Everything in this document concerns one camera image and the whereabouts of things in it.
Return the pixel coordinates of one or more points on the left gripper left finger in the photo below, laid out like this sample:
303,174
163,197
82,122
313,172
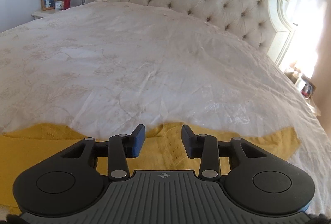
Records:
121,147

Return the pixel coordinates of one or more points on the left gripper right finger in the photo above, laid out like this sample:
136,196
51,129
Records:
204,147

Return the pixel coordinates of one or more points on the white floral bedspread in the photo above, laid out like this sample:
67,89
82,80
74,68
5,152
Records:
103,68

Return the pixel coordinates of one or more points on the right nightstand with items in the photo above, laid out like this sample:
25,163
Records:
304,85

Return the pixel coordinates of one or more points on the small alarm clock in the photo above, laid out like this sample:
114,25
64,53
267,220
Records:
59,5

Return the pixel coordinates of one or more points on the white nightstand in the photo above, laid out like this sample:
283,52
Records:
44,13

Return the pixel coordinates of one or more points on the red water bottle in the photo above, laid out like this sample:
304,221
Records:
66,4

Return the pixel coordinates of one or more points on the wooden picture frame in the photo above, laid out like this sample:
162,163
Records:
47,4

